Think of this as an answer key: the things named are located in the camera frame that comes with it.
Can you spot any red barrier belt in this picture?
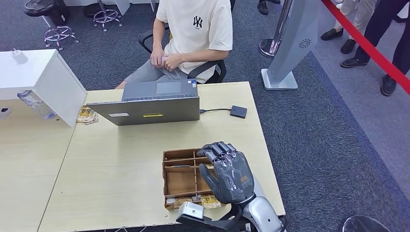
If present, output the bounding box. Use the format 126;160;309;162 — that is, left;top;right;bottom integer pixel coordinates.
321;0;410;96

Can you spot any bystander person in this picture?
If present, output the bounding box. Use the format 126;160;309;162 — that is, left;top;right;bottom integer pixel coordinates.
320;0;379;55
340;0;410;69
257;0;281;15
380;32;410;97

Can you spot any black card reader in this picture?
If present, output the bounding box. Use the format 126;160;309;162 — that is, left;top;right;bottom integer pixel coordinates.
230;105;248;119

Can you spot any grey kiosk stand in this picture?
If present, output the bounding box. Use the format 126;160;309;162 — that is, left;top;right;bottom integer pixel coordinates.
260;0;321;91

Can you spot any chrome stool with black seat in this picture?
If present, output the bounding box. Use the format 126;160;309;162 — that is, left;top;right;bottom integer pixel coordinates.
23;0;79;51
82;0;123;32

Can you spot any black office chair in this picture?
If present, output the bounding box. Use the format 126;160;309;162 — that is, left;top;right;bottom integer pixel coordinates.
138;0;236;85

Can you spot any grey laptop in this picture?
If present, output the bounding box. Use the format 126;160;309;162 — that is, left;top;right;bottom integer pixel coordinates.
86;79;201;127

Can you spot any clear plastic bottle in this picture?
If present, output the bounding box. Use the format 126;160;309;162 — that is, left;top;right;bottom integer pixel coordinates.
17;90;58;121

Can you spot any person's left hand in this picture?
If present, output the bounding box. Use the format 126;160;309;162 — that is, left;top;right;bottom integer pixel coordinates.
161;53;184;73

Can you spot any chrome stanchion post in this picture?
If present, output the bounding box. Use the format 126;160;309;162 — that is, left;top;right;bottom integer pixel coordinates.
259;0;293;59

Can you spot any white power adapter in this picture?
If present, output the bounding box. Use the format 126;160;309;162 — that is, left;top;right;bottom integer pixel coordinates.
12;48;29;64

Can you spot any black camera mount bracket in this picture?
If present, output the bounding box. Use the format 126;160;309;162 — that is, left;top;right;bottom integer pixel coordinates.
176;204;244;232

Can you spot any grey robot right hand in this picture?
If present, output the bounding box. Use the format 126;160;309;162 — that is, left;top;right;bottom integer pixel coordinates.
197;141;256;205

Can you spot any person's right hand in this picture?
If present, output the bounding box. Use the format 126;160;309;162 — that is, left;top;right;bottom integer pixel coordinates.
149;48;166;68

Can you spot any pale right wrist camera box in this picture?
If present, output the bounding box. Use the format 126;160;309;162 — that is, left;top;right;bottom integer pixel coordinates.
178;201;205;220

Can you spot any wooden compartment organizer box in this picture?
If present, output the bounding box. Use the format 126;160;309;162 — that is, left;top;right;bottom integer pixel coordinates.
162;147;225;211

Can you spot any round glossy stool seat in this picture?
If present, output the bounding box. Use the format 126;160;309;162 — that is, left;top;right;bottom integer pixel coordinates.
338;215;392;232

